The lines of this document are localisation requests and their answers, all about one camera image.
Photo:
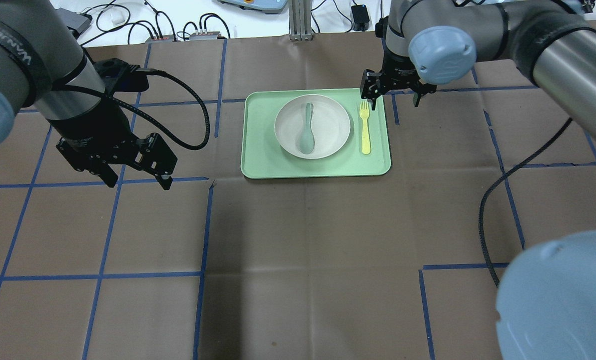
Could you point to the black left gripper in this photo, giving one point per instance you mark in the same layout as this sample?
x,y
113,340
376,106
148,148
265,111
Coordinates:
x,y
94,131

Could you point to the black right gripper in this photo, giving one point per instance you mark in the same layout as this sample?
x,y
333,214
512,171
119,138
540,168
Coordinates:
x,y
397,75

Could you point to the yellow plastic fork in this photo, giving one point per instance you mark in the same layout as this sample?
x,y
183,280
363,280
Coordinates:
x,y
364,114

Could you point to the white round plate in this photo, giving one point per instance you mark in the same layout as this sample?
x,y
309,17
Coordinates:
x,y
331,126

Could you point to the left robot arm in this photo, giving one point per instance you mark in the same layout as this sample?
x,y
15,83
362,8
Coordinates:
x,y
42,65

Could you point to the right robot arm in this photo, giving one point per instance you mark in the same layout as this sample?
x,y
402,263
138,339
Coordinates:
x,y
546,298

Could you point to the black power adapter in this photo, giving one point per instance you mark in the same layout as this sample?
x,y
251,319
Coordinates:
x,y
360,18

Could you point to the grey-green plastic spoon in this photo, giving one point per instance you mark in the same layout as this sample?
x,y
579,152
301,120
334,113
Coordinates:
x,y
306,142

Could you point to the light green tray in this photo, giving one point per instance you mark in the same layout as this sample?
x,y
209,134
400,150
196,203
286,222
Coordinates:
x,y
262,157

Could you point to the small connector box left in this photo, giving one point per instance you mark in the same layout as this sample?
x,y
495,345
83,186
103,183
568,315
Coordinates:
x,y
159,39

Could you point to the small connector box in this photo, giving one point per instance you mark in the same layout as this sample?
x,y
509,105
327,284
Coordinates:
x,y
159,39
205,35

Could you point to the teach pendant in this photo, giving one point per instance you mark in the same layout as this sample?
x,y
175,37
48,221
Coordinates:
x,y
263,6

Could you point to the small connector box right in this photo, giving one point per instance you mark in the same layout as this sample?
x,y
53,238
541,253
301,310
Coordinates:
x,y
205,35

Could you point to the grey hub box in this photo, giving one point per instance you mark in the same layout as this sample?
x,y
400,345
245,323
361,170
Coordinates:
x,y
76,23

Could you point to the aluminium frame post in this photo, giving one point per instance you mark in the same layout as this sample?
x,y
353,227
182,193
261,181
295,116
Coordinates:
x,y
300,20

